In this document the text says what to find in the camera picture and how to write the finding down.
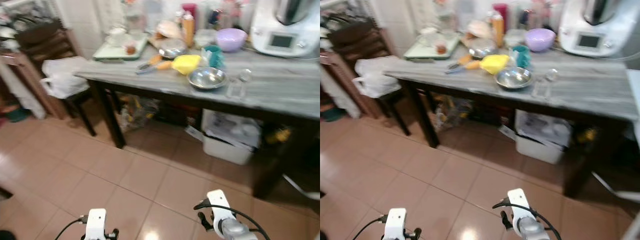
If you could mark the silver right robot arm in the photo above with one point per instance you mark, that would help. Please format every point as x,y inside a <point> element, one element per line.
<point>537,230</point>
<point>239,231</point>

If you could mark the white plastic bin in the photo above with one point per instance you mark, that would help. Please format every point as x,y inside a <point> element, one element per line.
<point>540,149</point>
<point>227,150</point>

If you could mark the grey marble top table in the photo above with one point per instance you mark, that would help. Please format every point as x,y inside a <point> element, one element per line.
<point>112,125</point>
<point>427,125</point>

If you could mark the yellow package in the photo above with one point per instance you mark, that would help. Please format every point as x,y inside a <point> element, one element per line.
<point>591,135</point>
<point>282,135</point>

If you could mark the clear bag of items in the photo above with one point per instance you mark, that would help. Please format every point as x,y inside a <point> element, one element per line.
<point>137,112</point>
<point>450,112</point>

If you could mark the clear glass container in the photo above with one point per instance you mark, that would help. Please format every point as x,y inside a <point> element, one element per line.
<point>236,89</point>
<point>541,89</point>

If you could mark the large steel bowl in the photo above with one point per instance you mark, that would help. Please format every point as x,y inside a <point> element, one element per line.
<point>207,78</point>
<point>513,78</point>

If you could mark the green plastic basin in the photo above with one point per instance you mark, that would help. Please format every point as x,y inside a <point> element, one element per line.
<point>329,115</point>
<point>15,115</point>

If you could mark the clear drinking glass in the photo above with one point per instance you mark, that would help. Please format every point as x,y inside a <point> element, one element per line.
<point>245,75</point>
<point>551,75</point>

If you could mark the white plastic shopping bag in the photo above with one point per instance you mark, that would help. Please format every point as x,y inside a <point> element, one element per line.
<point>64,77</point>
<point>375,77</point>

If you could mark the teal ceramic mug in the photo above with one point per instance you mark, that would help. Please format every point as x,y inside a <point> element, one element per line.
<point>522,57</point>
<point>215,57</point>

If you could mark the small steel bowl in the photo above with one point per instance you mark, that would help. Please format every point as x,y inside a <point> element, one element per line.
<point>172,52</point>
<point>481,51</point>

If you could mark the clear plastic food container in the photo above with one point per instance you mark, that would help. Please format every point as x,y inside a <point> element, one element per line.
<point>205,38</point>
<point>513,38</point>

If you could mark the purple plastic bowl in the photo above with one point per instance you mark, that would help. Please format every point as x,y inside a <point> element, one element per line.
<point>540,41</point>
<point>231,41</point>

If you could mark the light green tray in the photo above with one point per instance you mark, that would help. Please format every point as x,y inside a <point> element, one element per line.
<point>416,52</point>
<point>107,52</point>

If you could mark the small glass jar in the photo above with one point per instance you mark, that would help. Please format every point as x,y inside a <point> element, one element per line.
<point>130,49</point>
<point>440,49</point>

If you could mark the orange sauce bottle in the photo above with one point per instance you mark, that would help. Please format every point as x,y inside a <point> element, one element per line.
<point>497,30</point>
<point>188,30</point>

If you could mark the beige bread bag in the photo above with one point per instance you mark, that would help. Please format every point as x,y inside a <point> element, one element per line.
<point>169,29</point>
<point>479,28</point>

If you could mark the white cup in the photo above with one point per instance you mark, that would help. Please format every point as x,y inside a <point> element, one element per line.
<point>117,37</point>
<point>428,37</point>

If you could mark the dark wooden chair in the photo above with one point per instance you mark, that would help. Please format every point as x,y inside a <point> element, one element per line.
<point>360,42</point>
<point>47,42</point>

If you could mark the white kitchen cooking machine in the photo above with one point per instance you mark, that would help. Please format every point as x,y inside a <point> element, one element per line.
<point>595,30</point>
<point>285,30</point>

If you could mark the maroon tumbler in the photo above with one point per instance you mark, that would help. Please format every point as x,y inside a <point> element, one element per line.
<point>189,9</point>
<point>500,9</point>

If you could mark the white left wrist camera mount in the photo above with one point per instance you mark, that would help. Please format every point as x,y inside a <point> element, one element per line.
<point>95,225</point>
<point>395,225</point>

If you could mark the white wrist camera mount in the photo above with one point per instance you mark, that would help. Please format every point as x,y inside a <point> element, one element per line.
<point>520,204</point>
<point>95,225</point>
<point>220,205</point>
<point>395,225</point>

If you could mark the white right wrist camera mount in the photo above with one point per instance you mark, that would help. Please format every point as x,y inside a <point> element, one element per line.
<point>520,204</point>
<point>220,205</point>

